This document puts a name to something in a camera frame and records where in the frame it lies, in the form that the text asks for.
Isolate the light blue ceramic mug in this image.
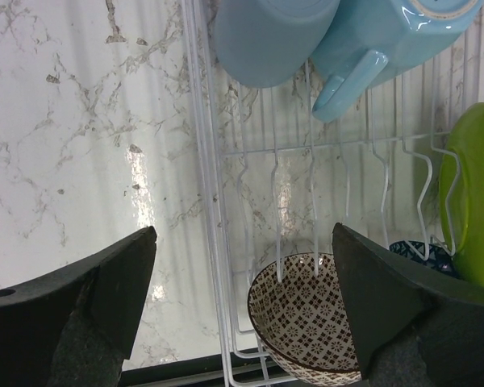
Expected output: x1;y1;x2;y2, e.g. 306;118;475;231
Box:
311;0;483;123

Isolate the lime green plate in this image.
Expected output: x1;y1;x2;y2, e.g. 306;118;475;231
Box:
439;102;484;286

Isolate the white wire dish rack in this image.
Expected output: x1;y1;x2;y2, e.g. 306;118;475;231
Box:
180;0;484;387

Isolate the brown patterned bowl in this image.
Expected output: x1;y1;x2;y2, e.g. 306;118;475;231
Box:
247;252;361;386

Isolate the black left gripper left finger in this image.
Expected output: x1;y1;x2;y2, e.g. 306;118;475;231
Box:
0;227;157;386

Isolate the light blue tumbler cup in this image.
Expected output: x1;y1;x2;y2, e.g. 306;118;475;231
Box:
213;0;340;89

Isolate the blue and red patterned bowl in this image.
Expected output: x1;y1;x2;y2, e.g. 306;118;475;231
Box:
389;240;461;279

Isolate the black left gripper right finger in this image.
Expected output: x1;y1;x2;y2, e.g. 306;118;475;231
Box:
332;223;484;386

